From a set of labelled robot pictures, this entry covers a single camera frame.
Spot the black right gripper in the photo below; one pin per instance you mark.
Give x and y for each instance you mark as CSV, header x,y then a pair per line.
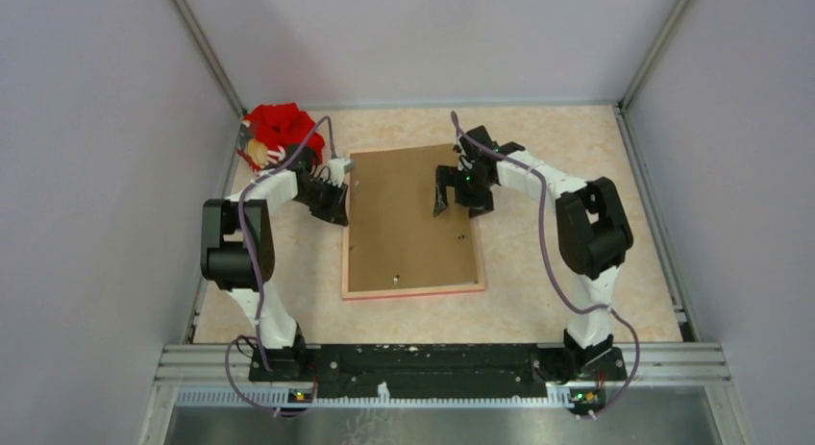
x,y
446,177

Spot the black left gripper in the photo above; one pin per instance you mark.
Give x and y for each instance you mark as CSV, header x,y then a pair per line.
x,y
336,210

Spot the pink wooden picture frame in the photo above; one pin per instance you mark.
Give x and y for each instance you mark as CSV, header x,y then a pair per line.
x,y
410,292

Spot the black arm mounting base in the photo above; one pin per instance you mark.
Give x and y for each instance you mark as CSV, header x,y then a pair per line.
x,y
560,370

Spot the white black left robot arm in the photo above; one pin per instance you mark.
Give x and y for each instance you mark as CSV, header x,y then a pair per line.
x,y
237,242

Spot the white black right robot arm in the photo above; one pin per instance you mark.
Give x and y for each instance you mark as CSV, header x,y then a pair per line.
x,y
592,229

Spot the red plush toy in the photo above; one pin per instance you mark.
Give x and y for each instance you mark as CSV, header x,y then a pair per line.
x,y
267,132

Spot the grey cable duct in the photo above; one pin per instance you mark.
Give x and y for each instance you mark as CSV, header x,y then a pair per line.
x,y
286,397

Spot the aluminium front rail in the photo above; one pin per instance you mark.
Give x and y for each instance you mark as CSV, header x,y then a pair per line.
x,y
656,364

